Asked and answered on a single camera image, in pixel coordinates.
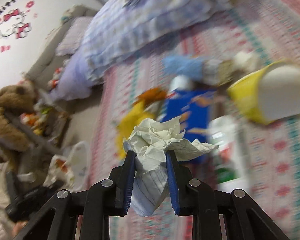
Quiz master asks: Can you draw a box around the white paper ball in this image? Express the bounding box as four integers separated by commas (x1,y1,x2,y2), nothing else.
124,116,218,217

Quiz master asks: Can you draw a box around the dark blue cardboard box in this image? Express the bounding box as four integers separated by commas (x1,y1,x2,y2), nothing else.
159,89,216,142

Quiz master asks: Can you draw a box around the light blue milk carton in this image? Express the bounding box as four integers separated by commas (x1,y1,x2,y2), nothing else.
162,55,234,86

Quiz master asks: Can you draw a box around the yellow paper cup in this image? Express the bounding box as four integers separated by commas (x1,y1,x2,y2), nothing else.
227,61,300,125

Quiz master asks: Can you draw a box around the white green package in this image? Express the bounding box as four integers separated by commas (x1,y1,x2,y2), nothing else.
208,115,244,193

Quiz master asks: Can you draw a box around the yellow snack wrapper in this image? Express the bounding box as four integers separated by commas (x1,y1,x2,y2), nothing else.
115,100,155,160

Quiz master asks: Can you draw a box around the brown teddy bear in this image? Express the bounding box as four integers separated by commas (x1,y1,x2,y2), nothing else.
0,80,37,168

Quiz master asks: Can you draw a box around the orange peel piece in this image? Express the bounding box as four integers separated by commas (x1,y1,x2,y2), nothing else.
133,87,167,107

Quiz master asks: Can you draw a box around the lavender bed sheet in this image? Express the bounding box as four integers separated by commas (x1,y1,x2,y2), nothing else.
50,52,104,101

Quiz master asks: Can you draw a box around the grey bed headboard cushion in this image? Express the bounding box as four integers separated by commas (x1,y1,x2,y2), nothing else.
24,5,98,82

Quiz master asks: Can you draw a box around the plaid purple fleece blanket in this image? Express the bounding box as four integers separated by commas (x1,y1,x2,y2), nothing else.
80,0,231,83

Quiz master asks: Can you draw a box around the plaid pillow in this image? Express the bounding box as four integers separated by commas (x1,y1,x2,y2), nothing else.
55,16,93,56

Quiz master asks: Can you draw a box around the patterned pink bed sheet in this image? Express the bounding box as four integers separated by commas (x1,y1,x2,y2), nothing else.
89,0,300,239

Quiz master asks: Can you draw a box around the hello kitty wall sticker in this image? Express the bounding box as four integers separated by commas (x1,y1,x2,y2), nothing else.
0,0,38,53

